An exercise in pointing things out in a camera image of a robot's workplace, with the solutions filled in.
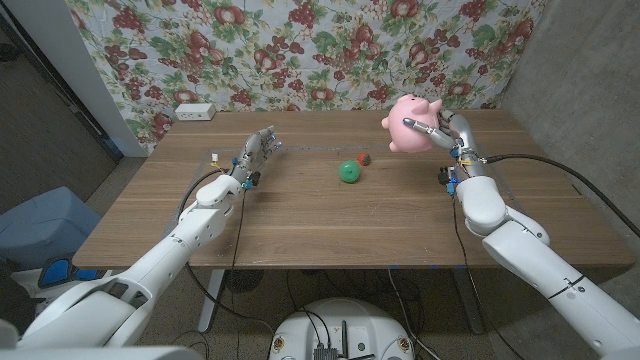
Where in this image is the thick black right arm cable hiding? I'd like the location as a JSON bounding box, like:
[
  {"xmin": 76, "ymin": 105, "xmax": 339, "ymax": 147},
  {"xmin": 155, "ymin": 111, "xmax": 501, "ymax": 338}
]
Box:
[{"xmin": 484, "ymin": 153, "xmax": 640, "ymax": 239}]

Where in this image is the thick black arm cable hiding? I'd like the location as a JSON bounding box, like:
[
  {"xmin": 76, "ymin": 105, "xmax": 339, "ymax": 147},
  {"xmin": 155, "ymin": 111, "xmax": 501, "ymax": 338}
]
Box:
[
  {"xmin": 484, "ymin": 153, "xmax": 640, "ymax": 239},
  {"xmin": 177, "ymin": 168, "xmax": 277, "ymax": 334}
]

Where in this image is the green ball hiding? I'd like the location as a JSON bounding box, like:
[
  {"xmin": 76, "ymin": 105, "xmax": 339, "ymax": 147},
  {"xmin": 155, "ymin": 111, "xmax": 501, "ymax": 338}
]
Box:
[{"xmin": 337, "ymin": 159, "xmax": 362, "ymax": 184}]

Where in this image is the thin black left wrist cable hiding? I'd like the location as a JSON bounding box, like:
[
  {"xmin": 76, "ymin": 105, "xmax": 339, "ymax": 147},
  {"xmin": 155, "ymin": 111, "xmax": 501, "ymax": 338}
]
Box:
[{"xmin": 228, "ymin": 190, "xmax": 248, "ymax": 360}]

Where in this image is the pink plastic piggy bank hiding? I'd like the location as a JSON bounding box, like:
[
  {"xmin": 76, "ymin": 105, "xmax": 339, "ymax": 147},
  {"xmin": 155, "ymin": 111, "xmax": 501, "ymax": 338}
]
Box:
[{"xmin": 381, "ymin": 93, "xmax": 444, "ymax": 154}]

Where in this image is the black bag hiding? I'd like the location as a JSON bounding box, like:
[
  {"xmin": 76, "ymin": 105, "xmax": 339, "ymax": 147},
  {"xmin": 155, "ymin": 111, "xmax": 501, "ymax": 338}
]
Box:
[{"xmin": 0, "ymin": 274, "xmax": 36, "ymax": 334}]

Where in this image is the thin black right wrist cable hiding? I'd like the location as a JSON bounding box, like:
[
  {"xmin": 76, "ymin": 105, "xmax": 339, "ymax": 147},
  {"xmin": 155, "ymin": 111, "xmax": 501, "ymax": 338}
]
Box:
[{"xmin": 451, "ymin": 193, "xmax": 526, "ymax": 360}]

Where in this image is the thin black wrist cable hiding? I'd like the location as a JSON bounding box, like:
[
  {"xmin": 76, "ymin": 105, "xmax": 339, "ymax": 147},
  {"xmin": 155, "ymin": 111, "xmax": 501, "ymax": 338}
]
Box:
[
  {"xmin": 451, "ymin": 193, "xmax": 526, "ymax": 360},
  {"xmin": 228, "ymin": 190, "xmax": 248, "ymax": 360}
]

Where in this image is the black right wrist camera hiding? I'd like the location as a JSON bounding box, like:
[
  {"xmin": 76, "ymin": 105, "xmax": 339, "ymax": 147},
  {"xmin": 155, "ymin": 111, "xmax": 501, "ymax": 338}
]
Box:
[{"xmin": 437, "ymin": 167, "xmax": 457, "ymax": 196}]

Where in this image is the black round floor fan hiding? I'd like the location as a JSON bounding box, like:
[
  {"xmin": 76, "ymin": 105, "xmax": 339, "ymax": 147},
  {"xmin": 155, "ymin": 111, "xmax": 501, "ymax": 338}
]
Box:
[{"xmin": 223, "ymin": 269, "xmax": 265, "ymax": 294}]

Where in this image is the white metal table leg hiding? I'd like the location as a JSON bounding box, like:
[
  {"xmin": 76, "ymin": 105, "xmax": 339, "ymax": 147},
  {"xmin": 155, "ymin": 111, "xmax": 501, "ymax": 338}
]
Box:
[{"xmin": 197, "ymin": 269, "xmax": 226, "ymax": 334}]

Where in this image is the blue grey plastic bin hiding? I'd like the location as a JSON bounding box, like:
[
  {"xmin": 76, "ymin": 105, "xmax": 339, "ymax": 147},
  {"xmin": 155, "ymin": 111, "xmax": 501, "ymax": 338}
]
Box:
[{"xmin": 0, "ymin": 186, "xmax": 103, "ymax": 271}]

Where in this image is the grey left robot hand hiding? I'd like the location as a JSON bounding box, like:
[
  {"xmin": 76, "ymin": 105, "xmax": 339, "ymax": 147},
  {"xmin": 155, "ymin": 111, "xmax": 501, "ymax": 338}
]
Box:
[{"xmin": 227, "ymin": 125, "xmax": 284, "ymax": 190}]

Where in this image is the fruit print backdrop cloth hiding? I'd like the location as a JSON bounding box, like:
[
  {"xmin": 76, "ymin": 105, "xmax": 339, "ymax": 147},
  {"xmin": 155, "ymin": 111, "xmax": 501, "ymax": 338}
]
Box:
[{"xmin": 64, "ymin": 0, "xmax": 549, "ymax": 154}]

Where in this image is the blue black pad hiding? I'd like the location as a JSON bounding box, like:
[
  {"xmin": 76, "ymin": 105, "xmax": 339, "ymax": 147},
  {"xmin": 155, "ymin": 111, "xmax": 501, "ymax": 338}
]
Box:
[{"xmin": 37, "ymin": 255, "xmax": 107, "ymax": 291}]

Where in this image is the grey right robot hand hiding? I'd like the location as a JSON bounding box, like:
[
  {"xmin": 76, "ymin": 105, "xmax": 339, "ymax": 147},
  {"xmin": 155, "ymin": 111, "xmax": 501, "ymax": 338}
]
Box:
[{"xmin": 402, "ymin": 109, "xmax": 489, "ymax": 182}]

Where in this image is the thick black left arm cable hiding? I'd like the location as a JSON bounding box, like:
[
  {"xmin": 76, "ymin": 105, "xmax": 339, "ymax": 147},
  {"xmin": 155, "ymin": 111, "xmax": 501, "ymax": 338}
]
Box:
[{"xmin": 177, "ymin": 168, "xmax": 277, "ymax": 334}]

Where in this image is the white robot torso base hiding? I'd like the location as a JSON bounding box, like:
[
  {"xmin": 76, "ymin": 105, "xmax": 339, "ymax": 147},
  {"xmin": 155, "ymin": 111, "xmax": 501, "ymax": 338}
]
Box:
[{"xmin": 268, "ymin": 297, "xmax": 415, "ymax": 360}]

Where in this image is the white power strip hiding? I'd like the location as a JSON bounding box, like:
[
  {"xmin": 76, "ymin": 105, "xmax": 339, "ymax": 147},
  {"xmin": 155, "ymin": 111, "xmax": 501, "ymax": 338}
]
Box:
[{"xmin": 174, "ymin": 102, "xmax": 217, "ymax": 122}]

